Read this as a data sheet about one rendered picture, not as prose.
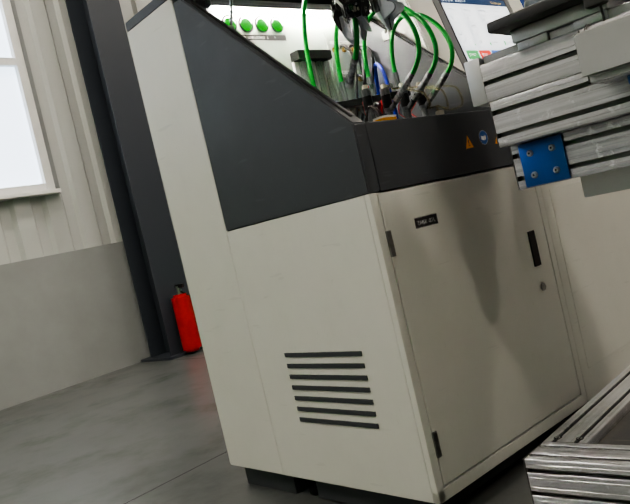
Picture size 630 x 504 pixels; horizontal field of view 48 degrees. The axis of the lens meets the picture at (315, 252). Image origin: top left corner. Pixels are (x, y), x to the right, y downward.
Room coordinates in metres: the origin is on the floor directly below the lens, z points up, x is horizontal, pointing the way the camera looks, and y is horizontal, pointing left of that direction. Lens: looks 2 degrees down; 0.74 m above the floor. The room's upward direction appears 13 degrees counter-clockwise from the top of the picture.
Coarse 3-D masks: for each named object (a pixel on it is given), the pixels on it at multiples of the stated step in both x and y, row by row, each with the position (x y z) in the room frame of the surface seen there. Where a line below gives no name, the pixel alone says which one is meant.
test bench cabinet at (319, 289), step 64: (384, 192) 1.62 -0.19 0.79; (256, 256) 1.91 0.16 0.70; (320, 256) 1.72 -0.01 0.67; (384, 256) 1.56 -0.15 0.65; (256, 320) 1.96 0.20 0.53; (320, 320) 1.76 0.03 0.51; (384, 320) 1.59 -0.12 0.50; (320, 384) 1.80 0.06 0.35; (384, 384) 1.63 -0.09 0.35; (320, 448) 1.85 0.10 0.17; (384, 448) 1.66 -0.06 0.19; (512, 448) 1.76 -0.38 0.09
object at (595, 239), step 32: (416, 0) 2.29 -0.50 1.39; (512, 0) 2.69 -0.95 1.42; (544, 192) 2.03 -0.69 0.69; (576, 192) 2.14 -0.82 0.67; (576, 224) 2.11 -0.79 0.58; (608, 224) 2.24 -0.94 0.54; (576, 256) 2.09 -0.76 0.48; (608, 256) 2.21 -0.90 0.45; (576, 288) 2.06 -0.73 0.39; (608, 288) 2.18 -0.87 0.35; (576, 320) 2.04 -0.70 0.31; (608, 320) 2.15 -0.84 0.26; (608, 352) 2.13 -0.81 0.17
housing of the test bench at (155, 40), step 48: (144, 48) 2.15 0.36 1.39; (144, 96) 2.20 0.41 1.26; (192, 96) 2.00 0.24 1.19; (192, 144) 2.05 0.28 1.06; (192, 192) 2.09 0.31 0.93; (192, 240) 2.14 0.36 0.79; (192, 288) 2.19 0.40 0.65; (240, 336) 2.04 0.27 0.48; (240, 384) 2.08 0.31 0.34; (240, 432) 2.13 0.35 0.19; (288, 480) 2.04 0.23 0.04
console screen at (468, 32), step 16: (432, 0) 2.35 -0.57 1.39; (448, 0) 2.40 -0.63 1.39; (464, 0) 2.46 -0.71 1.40; (480, 0) 2.53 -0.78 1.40; (496, 0) 2.60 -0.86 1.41; (448, 16) 2.36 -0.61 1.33; (464, 16) 2.42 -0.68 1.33; (480, 16) 2.49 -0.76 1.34; (496, 16) 2.56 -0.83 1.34; (448, 32) 2.33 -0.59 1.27; (464, 32) 2.38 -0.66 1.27; (480, 32) 2.45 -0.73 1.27; (464, 48) 2.34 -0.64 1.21; (480, 48) 2.40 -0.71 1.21; (496, 48) 2.47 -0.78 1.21
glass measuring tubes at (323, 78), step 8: (296, 56) 2.18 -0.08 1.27; (304, 56) 2.19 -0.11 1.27; (312, 56) 2.21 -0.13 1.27; (320, 56) 2.23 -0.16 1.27; (328, 56) 2.25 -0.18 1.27; (296, 64) 2.20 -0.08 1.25; (304, 64) 2.19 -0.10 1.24; (312, 64) 2.21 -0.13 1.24; (320, 64) 2.23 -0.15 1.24; (328, 64) 2.26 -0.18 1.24; (296, 72) 2.19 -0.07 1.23; (304, 72) 2.19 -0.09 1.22; (320, 72) 2.23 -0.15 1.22; (328, 72) 2.25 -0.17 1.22; (320, 80) 2.23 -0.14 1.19; (328, 80) 2.26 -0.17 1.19; (320, 88) 2.25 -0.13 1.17; (328, 88) 2.27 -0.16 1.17; (328, 96) 2.24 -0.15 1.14; (336, 96) 2.26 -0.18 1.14
